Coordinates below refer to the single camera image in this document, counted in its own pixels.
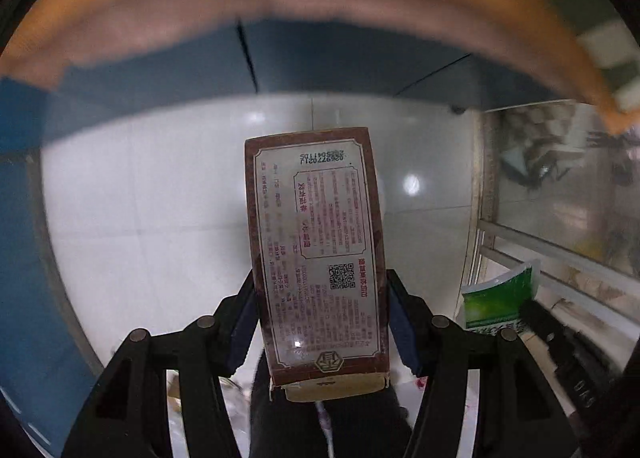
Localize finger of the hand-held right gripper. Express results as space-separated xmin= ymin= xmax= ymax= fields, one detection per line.
xmin=520 ymin=299 xmax=569 ymax=360

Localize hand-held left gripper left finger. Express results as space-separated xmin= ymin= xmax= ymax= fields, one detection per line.
xmin=60 ymin=268 xmax=262 ymax=458

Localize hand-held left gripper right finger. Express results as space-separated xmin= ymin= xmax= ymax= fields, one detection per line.
xmin=386 ymin=268 xmax=581 ymax=458

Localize green snack packet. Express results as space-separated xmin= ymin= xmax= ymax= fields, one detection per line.
xmin=460 ymin=260 xmax=542 ymax=337

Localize brown carton box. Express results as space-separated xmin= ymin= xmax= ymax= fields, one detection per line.
xmin=244 ymin=126 xmax=391 ymax=402

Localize person's legs in dark pants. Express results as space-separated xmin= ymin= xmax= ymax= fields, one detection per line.
xmin=249 ymin=352 xmax=413 ymax=458

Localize sliding glass door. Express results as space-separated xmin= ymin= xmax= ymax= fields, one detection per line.
xmin=469 ymin=100 xmax=640 ymax=371

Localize blue kitchen cabinet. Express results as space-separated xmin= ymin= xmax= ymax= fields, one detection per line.
xmin=0 ymin=18 xmax=576 ymax=444

